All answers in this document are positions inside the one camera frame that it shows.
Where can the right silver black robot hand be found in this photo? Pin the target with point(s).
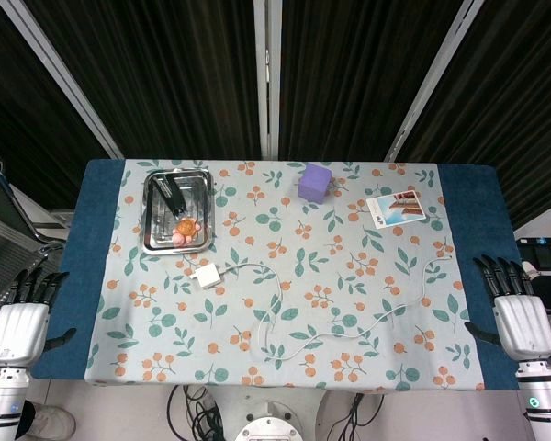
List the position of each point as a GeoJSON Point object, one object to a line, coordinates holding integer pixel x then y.
{"type": "Point", "coordinates": [523, 328]}

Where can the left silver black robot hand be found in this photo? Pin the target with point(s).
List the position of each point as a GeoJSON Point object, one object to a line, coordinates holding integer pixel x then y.
{"type": "Point", "coordinates": [16, 331]}

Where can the white plastic block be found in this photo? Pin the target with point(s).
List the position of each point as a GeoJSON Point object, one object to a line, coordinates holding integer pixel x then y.
{"type": "Point", "coordinates": [207, 275]}

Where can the round silver robot base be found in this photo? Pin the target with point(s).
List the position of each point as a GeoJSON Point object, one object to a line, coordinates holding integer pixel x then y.
{"type": "Point", "coordinates": [269, 425]}

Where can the white shoe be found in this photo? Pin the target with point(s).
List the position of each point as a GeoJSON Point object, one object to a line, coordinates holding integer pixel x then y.
{"type": "Point", "coordinates": [50, 420]}

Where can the picture postcard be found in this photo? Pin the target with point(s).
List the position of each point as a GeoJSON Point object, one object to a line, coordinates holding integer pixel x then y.
{"type": "Point", "coordinates": [397, 209]}

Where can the orange pink turtle toy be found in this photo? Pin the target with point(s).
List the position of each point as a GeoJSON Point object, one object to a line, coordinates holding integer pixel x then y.
{"type": "Point", "coordinates": [185, 232]}

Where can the silver metal tray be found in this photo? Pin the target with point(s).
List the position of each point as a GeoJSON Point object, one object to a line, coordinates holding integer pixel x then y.
{"type": "Point", "coordinates": [176, 210]}

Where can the black stapler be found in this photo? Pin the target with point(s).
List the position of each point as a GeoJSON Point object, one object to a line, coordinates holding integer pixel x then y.
{"type": "Point", "coordinates": [170, 195]}

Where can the floral patterned tablecloth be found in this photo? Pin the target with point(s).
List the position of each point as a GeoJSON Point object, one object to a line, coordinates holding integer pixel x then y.
{"type": "Point", "coordinates": [284, 275]}

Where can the blue table cover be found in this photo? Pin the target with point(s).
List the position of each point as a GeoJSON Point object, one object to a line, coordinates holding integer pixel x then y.
{"type": "Point", "coordinates": [275, 275]}

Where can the purple cube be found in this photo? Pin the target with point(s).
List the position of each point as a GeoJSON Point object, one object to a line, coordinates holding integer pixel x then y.
{"type": "Point", "coordinates": [316, 182]}

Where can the white window frame post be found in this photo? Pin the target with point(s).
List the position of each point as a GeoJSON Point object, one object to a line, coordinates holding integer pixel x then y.
{"type": "Point", "coordinates": [268, 78]}

